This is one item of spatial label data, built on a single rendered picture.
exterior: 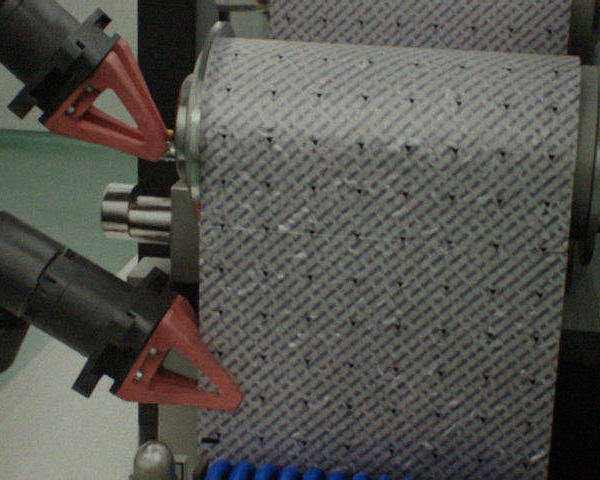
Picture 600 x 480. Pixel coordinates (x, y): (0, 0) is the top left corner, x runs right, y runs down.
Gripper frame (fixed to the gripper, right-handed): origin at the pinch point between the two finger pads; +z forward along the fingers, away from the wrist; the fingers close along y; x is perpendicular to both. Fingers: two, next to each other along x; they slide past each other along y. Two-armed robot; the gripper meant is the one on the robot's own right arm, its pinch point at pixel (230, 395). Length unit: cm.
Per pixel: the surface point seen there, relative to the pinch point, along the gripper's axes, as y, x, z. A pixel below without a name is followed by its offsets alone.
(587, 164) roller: -0.5, 25.8, 11.1
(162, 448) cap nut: 7.2, -2.1, -2.1
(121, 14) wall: -557, -122, -126
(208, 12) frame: -42.9, 12.4, -19.6
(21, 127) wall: -557, -200, -144
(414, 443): 0.3, 4.1, 12.0
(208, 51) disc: -2.2, 18.9, -12.9
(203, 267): 0.2, 6.9, -6.0
